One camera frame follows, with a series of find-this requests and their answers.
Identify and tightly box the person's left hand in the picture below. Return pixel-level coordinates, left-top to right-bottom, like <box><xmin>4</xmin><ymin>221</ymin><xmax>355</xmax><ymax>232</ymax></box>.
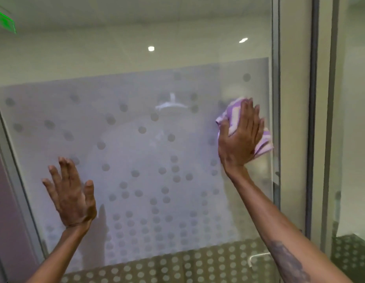
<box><xmin>42</xmin><ymin>157</ymin><xmax>97</xmax><ymax>229</ymax></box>

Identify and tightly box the person's right hand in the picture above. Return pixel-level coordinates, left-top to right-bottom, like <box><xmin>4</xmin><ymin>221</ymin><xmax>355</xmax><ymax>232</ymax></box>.
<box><xmin>218</xmin><ymin>98</ymin><xmax>265</xmax><ymax>174</ymax></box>

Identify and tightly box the metal door handle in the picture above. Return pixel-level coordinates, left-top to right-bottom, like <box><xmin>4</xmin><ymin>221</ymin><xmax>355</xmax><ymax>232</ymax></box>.
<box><xmin>249</xmin><ymin>252</ymin><xmax>271</xmax><ymax>269</ymax></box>

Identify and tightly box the dotted glass side panel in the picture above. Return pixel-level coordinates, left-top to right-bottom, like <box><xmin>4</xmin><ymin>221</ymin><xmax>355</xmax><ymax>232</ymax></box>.
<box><xmin>330</xmin><ymin>0</ymin><xmax>365</xmax><ymax>283</ymax></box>

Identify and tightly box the frosted dotted glass door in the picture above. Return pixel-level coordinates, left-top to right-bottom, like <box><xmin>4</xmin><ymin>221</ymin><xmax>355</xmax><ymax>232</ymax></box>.
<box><xmin>0</xmin><ymin>0</ymin><xmax>281</xmax><ymax>283</ymax></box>

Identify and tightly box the grey metal door frame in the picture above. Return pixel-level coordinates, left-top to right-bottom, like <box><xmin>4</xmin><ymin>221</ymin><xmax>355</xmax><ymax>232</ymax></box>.
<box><xmin>271</xmin><ymin>0</ymin><xmax>340</xmax><ymax>263</ymax></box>

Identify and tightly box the person's left forearm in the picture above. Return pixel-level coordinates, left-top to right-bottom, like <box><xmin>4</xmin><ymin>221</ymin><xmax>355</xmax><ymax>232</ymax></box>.
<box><xmin>26</xmin><ymin>223</ymin><xmax>92</xmax><ymax>283</ymax></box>

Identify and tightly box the person's right forearm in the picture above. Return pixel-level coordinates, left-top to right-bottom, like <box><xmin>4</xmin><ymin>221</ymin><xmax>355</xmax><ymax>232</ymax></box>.
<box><xmin>225</xmin><ymin>166</ymin><xmax>353</xmax><ymax>283</ymax></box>

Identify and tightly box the purple white striped cloth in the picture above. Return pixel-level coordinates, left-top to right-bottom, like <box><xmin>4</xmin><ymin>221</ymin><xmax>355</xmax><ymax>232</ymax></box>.
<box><xmin>216</xmin><ymin>97</ymin><xmax>274</xmax><ymax>158</ymax></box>

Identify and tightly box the green lit exit sign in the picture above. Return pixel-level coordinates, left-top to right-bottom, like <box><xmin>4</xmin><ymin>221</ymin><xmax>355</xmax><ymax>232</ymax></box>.
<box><xmin>0</xmin><ymin>7</ymin><xmax>17</xmax><ymax>34</ymax></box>

